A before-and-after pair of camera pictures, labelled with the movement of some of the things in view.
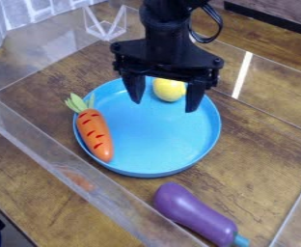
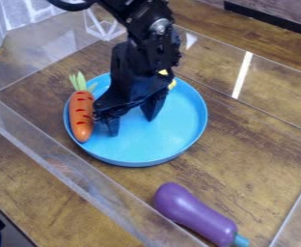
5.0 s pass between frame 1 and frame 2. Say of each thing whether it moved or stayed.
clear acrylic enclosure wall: stayed
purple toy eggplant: stayed
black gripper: moved
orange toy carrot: moved
